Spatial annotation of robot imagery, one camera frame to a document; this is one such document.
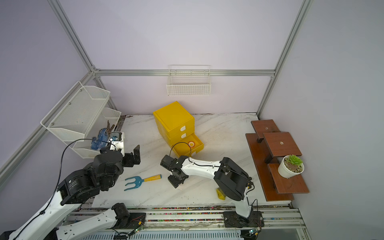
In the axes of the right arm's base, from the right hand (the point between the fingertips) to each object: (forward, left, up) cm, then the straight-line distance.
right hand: (179, 179), depth 85 cm
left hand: (+3, +19, +30) cm, 36 cm away
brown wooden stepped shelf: (+4, -49, +20) cm, 53 cm away
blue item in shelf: (+19, +46, +14) cm, 51 cm away
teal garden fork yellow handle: (+1, +24, -1) cm, 24 cm away
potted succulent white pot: (-3, -54, +20) cm, 58 cm away
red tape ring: (+25, -8, 0) cm, 26 cm away
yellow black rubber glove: (-9, -24, 0) cm, 25 cm away
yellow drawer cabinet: (+25, +1, +19) cm, 32 cm away
